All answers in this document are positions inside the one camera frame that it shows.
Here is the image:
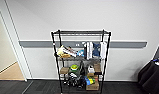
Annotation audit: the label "low brown cardboard box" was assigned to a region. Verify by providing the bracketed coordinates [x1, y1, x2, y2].
[85, 82, 100, 92]

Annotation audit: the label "thin black upright box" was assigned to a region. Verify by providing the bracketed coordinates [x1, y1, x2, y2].
[82, 42, 87, 61]

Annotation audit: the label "yellow plush toy on shelf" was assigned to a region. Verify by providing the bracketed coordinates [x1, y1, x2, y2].
[56, 48, 62, 58]

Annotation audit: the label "small brown cardboard box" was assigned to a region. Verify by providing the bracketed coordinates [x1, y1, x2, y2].
[59, 66, 71, 75]

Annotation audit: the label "stacked brown cardboard boxes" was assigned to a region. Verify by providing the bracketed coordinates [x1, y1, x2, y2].
[93, 62, 102, 73]

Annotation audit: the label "black wire shelf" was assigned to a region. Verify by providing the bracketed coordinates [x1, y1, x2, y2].
[50, 29, 112, 94]

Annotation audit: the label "small white dark box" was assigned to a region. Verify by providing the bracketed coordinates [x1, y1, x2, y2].
[86, 65, 96, 75]

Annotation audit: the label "colourful clutter on cart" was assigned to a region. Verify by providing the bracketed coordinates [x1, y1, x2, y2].
[151, 56, 159, 66]

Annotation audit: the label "long grey wall band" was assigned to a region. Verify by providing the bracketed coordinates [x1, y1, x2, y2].
[18, 40, 148, 50]

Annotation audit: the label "green round toy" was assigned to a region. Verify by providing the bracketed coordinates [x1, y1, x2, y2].
[69, 63, 80, 74]

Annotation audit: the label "toy package with doll print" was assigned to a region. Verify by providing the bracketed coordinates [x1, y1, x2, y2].
[58, 45, 78, 59]

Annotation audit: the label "white upright box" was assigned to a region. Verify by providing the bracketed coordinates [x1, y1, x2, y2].
[102, 41, 109, 61]
[88, 41, 95, 61]
[99, 42, 105, 61]
[85, 41, 91, 61]

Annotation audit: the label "blue yellow green blocks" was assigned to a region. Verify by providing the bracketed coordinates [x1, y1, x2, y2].
[83, 76, 96, 86]

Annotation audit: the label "small light blue plush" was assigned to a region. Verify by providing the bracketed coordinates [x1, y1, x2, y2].
[75, 48, 86, 57]

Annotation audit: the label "white door frame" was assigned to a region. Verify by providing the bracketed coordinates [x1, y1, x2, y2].
[0, 0, 33, 83]

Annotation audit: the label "black cone-shaped bag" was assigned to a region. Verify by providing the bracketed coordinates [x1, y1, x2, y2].
[79, 60, 87, 76]

